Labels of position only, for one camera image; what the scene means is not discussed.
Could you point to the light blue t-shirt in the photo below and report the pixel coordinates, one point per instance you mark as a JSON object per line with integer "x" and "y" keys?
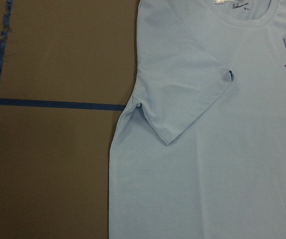
{"x": 199, "y": 151}

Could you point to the blue tape line crosswise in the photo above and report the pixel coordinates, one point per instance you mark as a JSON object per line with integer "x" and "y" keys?
{"x": 61, "y": 104}

